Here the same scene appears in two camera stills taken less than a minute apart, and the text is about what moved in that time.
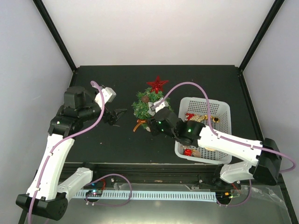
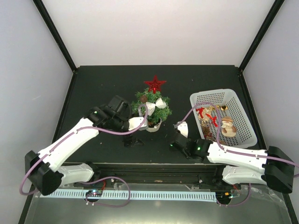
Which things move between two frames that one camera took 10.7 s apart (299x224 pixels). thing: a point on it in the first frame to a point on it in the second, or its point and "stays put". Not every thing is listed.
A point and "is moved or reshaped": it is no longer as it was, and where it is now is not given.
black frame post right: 270,17 stays put
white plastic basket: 195,109 is moved or reshaped
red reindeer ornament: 188,115 to 200,109
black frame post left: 56,33 stays put
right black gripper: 154,130 to 171,147
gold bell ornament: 216,119 to 224,108
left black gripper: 113,117 to 131,142
